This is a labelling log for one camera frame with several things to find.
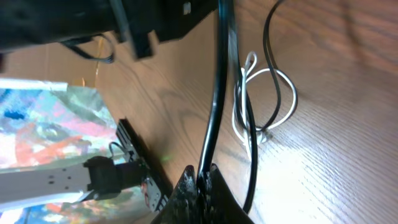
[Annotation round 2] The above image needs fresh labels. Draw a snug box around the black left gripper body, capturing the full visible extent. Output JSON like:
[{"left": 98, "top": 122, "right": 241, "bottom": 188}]
[{"left": 109, "top": 0, "right": 218, "bottom": 59}]

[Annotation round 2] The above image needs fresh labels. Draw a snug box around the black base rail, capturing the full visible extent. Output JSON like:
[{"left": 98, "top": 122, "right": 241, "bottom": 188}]
[{"left": 116, "top": 118, "right": 173, "bottom": 212}]

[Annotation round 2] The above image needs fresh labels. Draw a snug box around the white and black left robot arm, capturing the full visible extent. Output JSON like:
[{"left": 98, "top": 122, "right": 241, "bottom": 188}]
[{"left": 1, "top": 0, "right": 218, "bottom": 212}]

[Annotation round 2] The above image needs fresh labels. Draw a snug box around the black USB cable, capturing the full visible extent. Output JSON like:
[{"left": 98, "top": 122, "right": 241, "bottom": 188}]
[{"left": 196, "top": 0, "right": 287, "bottom": 215}]

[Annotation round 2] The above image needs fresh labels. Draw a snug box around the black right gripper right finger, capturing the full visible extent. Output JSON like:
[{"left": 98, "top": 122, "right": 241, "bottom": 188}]
[{"left": 203, "top": 164, "right": 254, "bottom": 224}]

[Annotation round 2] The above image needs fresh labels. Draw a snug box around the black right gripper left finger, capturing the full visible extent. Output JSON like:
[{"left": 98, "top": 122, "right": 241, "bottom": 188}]
[{"left": 151, "top": 165, "right": 199, "bottom": 224}]

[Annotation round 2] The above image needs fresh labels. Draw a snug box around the white USB cable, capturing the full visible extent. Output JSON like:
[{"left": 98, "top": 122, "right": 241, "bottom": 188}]
[{"left": 231, "top": 50, "right": 299, "bottom": 150}]

